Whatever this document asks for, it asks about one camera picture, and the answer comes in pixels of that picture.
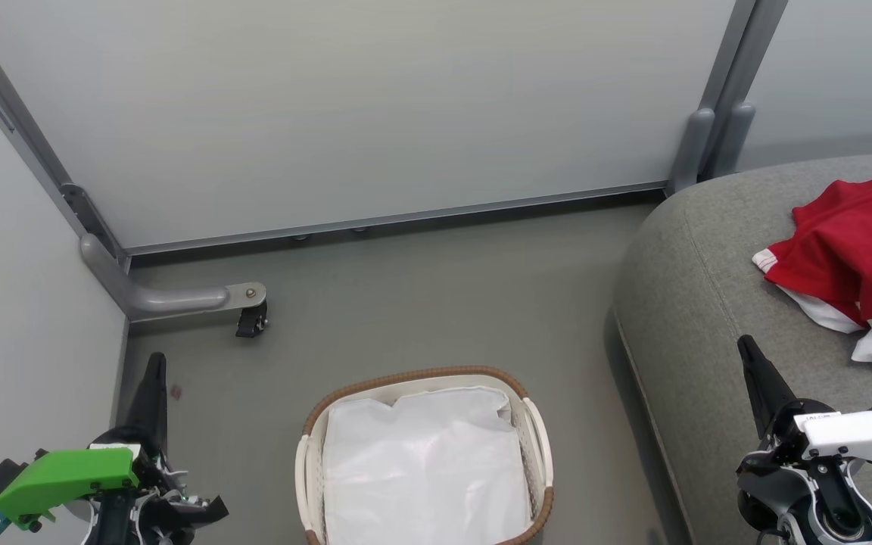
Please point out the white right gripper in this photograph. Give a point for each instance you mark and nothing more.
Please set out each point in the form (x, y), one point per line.
(852, 437)

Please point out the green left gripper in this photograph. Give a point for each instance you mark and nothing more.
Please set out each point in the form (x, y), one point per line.
(65, 477)

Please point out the red and white garment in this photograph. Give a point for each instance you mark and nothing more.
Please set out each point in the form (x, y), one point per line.
(860, 250)

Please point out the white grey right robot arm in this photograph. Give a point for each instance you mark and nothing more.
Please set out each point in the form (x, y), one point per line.
(845, 526)

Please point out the white basket with brown rim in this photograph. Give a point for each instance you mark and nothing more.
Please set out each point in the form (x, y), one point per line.
(538, 439)

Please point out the white basket liner cloth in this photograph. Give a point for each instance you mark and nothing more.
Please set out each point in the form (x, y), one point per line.
(428, 469)

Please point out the grey fabric sofa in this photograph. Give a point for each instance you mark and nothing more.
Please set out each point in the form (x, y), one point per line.
(701, 303)

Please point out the black caster wheel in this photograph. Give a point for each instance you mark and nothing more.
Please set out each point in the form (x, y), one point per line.
(252, 322)

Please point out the grey curved partition foot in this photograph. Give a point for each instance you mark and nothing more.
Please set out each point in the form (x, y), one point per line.
(171, 299)

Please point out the grey upright post bracket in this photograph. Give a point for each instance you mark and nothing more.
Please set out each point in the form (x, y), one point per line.
(689, 151)
(731, 140)

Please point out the grey partition bottom rail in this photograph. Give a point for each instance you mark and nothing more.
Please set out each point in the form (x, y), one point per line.
(375, 219)

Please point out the grey tall partition post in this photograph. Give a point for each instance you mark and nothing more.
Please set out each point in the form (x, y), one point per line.
(746, 53)

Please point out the grey corner partition post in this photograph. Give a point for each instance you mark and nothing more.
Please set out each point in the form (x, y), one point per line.
(20, 129)

